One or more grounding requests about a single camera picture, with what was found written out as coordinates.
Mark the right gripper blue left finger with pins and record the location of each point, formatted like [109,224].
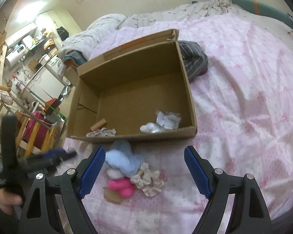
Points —
[88,171]

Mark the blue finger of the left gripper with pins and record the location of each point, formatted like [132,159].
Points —
[61,154]

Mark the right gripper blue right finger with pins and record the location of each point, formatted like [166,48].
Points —
[201,171]

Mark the pink and white plush toy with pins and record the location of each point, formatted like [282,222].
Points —
[119,183]

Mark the light blue fluffy plush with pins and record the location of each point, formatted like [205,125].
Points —
[120,157]

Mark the brown cardboard tag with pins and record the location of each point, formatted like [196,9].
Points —
[112,196]

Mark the floral patterned scrunchie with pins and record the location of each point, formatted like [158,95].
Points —
[103,132]

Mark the orange cardboard tube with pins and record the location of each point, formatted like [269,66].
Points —
[101,123]

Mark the cream fabric scrunchie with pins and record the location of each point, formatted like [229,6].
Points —
[149,182]

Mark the clear plastic packet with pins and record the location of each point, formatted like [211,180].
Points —
[169,121]

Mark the white fluffy sock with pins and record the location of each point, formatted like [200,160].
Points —
[151,128]

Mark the person's left hand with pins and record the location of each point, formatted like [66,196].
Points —
[8,200]

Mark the wooden drying rack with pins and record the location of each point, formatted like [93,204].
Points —
[35,135]

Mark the pink patterned bed quilt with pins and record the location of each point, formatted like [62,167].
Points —
[244,107]

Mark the brown cardboard box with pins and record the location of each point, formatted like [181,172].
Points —
[128,85]

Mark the white washing machine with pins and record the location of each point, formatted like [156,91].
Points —
[13,57]

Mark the white floral duvet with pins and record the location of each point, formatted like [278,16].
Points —
[85,41]

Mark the grey striped garment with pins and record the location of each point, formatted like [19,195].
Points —
[194,58]

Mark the teal orange pillow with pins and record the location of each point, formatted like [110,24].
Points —
[264,10]

